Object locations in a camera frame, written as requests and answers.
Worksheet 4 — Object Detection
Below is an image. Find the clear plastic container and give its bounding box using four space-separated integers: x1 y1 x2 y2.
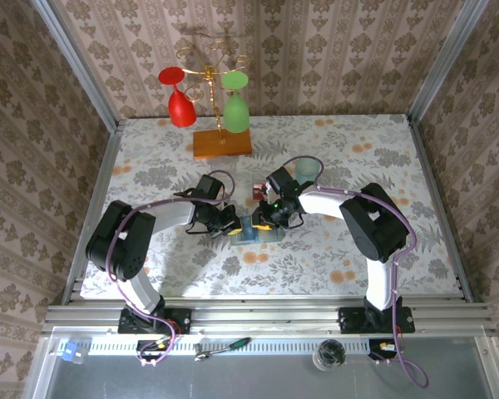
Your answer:
230 214 287 246

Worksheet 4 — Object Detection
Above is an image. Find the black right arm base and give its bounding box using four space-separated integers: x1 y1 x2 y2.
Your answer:
338 306 416 333

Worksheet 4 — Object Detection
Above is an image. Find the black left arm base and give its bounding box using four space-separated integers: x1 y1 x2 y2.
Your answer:
118 306 192 336

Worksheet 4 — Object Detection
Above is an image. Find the pale green frosted cup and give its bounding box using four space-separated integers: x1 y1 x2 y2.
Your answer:
294 156 320 184

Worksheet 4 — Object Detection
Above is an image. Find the floral print tablecloth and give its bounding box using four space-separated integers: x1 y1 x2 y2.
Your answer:
79 114 461 298

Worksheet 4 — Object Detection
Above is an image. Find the green wine glass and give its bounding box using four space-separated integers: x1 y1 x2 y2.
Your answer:
220 70 250 134

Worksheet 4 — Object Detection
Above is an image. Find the red wine glass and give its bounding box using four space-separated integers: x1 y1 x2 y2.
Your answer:
157 66 198 128

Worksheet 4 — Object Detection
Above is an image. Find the clear glass jar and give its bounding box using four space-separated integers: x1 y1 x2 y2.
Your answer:
312 338 346 371

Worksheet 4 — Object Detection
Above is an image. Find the black connector box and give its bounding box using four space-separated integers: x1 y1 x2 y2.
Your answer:
368 338 398 361
136 338 172 361

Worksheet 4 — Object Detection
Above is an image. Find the grey metal shelf plate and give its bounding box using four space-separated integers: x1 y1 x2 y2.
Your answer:
22 326 499 399

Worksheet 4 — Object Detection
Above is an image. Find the blue plastic connector block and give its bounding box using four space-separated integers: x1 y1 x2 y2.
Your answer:
60 341 88 365

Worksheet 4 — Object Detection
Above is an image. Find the gold wire rack wooden base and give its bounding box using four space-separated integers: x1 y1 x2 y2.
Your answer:
176 39 254 161

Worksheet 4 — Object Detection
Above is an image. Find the aluminium front rail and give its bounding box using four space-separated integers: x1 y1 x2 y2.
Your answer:
41 295 499 336

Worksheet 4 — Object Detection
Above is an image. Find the green-handled ratchet tool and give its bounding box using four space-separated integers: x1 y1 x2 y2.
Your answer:
193 337 253 362

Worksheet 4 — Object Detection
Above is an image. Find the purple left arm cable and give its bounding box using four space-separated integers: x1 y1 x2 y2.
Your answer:
107 169 236 369

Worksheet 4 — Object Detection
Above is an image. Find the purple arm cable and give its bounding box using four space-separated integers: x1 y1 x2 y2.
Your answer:
280 155 430 390
107 169 236 369

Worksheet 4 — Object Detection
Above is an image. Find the white slotted cable duct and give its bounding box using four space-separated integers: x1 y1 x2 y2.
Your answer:
57 335 396 357

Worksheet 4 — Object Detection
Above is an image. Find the aluminium side rail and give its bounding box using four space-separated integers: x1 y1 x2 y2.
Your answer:
407 116 475 303
61 124 124 304

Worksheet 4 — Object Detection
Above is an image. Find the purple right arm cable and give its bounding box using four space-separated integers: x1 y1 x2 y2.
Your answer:
280 155 430 390

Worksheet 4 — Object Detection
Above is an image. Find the aluminium frame post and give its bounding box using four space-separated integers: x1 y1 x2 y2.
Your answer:
31 0 121 133
407 0 490 126

